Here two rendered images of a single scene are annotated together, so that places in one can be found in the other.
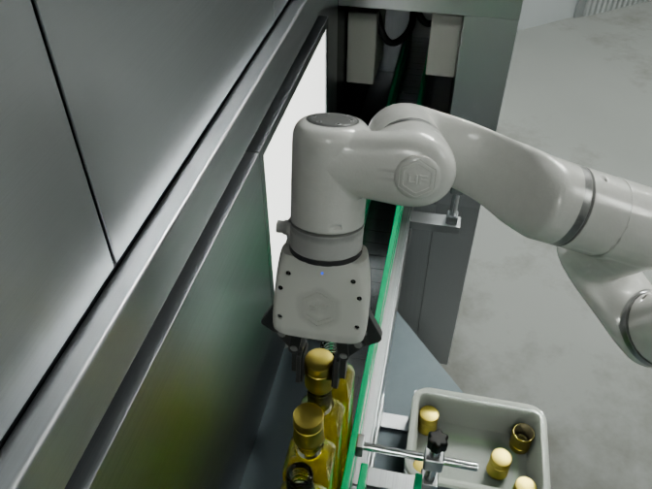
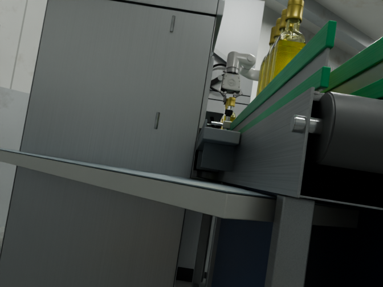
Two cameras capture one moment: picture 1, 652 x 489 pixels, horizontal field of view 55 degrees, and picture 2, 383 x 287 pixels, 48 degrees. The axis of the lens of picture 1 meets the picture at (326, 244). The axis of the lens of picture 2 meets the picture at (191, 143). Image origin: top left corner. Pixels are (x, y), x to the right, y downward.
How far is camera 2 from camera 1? 2.07 m
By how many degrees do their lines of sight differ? 48
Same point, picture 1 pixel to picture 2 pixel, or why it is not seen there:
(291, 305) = (226, 81)
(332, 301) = (234, 81)
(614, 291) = not seen: hidden behind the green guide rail
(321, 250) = (233, 69)
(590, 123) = not seen: hidden behind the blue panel
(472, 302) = not seen: hidden behind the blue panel
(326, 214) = (235, 63)
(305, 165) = (231, 56)
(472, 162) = (255, 74)
